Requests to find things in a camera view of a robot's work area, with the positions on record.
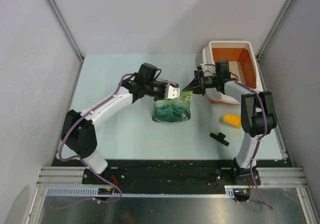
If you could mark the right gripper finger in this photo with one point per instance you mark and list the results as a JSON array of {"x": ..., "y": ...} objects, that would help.
[
  {"x": 197, "y": 90},
  {"x": 194, "y": 83}
]

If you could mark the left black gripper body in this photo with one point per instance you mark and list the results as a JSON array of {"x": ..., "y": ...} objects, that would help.
[{"x": 156, "y": 90}]

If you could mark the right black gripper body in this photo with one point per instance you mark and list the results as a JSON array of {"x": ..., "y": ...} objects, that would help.
[{"x": 207, "y": 81}]

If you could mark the green litter bag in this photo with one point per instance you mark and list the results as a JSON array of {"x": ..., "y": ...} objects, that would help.
[{"x": 173, "y": 110}]

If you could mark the orange plastic scoop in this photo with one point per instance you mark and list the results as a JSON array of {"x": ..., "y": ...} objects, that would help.
[{"x": 233, "y": 120}]

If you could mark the black bag clip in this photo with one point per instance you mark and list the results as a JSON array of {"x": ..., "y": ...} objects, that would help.
[{"x": 220, "y": 137}]

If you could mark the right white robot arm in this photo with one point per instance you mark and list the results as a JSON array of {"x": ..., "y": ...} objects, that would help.
[{"x": 257, "y": 116}]

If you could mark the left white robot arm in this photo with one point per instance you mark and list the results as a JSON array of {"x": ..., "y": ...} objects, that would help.
[{"x": 79, "y": 127}]

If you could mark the white orange litter box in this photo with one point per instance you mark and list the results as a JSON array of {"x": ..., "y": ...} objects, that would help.
[{"x": 242, "y": 61}]

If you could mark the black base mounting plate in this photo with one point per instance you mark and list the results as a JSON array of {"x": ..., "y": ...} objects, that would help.
[{"x": 221, "y": 172}]

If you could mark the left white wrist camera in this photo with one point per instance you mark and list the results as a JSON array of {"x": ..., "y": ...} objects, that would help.
[{"x": 172, "y": 91}]

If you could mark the left aluminium frame post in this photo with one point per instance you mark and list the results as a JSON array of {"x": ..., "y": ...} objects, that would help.
[{"x": 52, "y": 4}]

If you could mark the aluminium frame post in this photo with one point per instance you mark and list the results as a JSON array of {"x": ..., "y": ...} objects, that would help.
[
  {"x": 284, "y": 11},
  {"x": 52, "y": 4}
]

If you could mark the aluminium extrusion rail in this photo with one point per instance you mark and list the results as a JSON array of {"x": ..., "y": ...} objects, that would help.
[{"x": 270, "y": 177}]

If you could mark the right aluminium frame post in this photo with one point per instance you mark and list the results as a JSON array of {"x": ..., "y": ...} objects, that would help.
[{"x": 284, "y": 11}]

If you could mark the grey slotted cable duct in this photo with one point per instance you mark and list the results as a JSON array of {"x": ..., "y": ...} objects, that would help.
[{"x": 104, "y": 192}]

